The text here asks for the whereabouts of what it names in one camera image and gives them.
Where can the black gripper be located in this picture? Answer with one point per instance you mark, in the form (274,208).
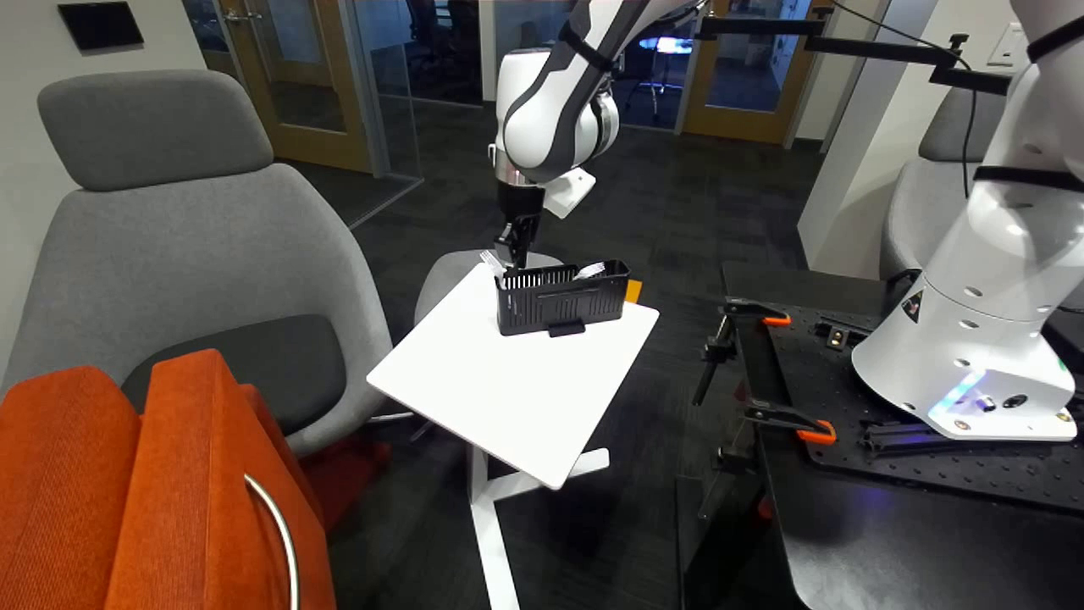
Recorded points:
(518,208)

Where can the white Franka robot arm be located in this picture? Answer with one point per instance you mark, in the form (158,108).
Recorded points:
(984,293)

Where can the pale pinkish plastic spoon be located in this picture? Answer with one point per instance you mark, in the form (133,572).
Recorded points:
(592,273)

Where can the small orange object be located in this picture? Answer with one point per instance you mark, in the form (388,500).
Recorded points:
(633,293)

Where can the black orange clamp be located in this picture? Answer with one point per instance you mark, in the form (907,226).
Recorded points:
(734,341)
(790,426)

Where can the wooden framed glass door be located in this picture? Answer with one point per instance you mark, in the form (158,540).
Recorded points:
(748,102)
(305,102)

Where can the white table stand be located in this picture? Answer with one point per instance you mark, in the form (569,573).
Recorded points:
(497,545)

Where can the small black device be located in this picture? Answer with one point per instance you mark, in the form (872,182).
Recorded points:
(842,334)

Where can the grey chair with dark cushion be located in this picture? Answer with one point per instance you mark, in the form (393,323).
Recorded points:
(169,250)

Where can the orange armchair with white strip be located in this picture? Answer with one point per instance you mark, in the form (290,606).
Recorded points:
(190,497)

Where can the black boom pole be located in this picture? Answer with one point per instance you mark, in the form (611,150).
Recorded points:
(882,50)

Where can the grey chair with headrest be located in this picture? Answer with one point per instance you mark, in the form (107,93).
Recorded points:
(951,182)

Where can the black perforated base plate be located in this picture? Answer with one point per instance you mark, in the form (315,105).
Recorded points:
(902,509)

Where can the black wall panel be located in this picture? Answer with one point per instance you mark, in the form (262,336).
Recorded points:
(103,24)

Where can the white wall switch plate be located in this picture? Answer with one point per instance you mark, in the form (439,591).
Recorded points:
(1007,50)

